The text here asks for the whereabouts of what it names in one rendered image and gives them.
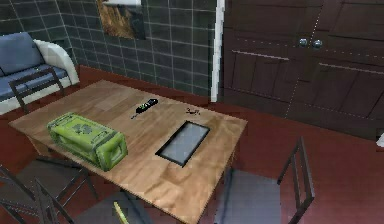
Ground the dark brown wooden door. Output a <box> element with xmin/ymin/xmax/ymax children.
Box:
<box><xmin>220</xmin><ymin>0</ymin><xmax>325</xmax><ymax>118</ymax></box>
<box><xmin>285</xmin><ymin>0</ymin><xmax>384</xmax><ymax>141</ymax></box>

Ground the blue and white sofa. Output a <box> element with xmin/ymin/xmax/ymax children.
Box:
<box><xmin>0</xmin><ymin>31</ymin><xmax>80</xmax><ymax>116</ymax></box>

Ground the light wooden table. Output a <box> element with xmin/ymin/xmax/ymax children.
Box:
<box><xmin>8</xmin><ymin>79</ymin><xmax>248</xmax><ymax>224</ymax></box>

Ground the grey flat tablet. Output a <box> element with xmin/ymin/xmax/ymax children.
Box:
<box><xmin>155</xmin><ymin>120</ymin><xmax>211</xmax><ymax>168</ymax></box>

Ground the dark metal chair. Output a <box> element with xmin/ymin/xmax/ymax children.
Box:
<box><xmin>213</xmin><ymin>135</ymin><xmax>316</xmax><ymax>224</ymax></box>
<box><xmin>33</xmin><ymin>178</ymin><xmax>158</xmax><ymax>224</ymax></box>
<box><xmin>8</xmin><ymin>66</ymin><xmax>66</xmax><ymax>115</ymax></box>
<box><xmin>0</xmin><ymin>155</ymin><xmax>99</xmax><ymax>224</ymax></box>

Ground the framed brown wall picture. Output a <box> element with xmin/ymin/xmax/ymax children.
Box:
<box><xmin>95</xmin><ymin>0</ymin><xmax>146</xmax><ymax>41</ymax></box>

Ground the thin yellow-green strip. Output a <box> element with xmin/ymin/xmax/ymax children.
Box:
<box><xmin>112</xmin><ymin>200</ymin><xmax>130</xmax><ymax>224</ymax></box>

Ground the green box machine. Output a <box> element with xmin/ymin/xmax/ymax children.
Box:
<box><xmin>46</xmin><ymin>112</ymin><xmax>129</xmax><ymax>173</ymax></box>

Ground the black remote control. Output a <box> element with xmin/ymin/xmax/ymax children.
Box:
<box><xmin>130</xmin><ymin>97</ymin><xmax>160</xmax><ymax>120</ymax></box>

